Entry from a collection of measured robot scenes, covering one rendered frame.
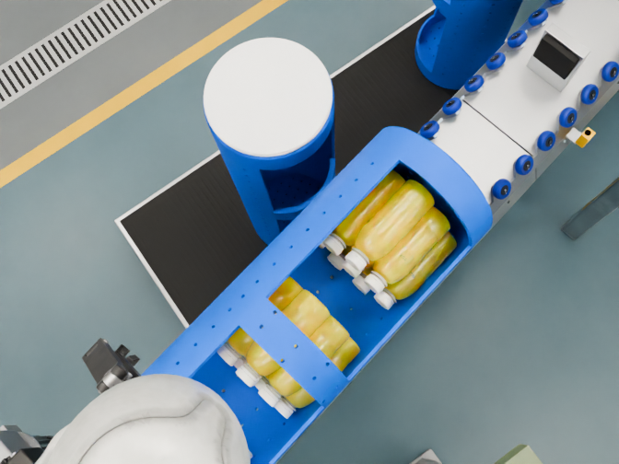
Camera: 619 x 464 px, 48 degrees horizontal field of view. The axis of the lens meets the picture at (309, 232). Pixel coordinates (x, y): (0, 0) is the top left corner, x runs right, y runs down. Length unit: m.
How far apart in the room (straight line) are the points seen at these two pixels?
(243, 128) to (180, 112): 1.22
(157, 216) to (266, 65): 1.00
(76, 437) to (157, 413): 0.04
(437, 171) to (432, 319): 1.25
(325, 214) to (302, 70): 0.42
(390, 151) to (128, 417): 0.99
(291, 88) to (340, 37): 1.27
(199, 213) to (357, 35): 0.94
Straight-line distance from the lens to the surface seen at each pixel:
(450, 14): 2.16
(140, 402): 0.35
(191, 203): 2.40
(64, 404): 2.57
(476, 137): 1.62
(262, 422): 1.42
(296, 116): 1.49
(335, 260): 1.40
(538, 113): 1.67
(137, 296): 2.53
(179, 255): 2.36
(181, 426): 0.34
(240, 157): 1.50
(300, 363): 1.18
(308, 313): 1.22
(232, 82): 1.54
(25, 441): 1.80
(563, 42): 1.58
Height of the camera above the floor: 2.39
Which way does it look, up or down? 75 degrees down
